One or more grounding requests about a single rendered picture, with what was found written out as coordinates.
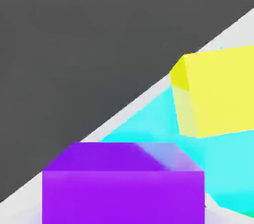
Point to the small purple cube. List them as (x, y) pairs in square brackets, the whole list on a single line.
[(123, 194)]

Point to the small yellow cube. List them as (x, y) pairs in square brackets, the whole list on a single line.
[(220, 93)]

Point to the large cyan box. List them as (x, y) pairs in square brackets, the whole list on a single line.
[(228, 164)]

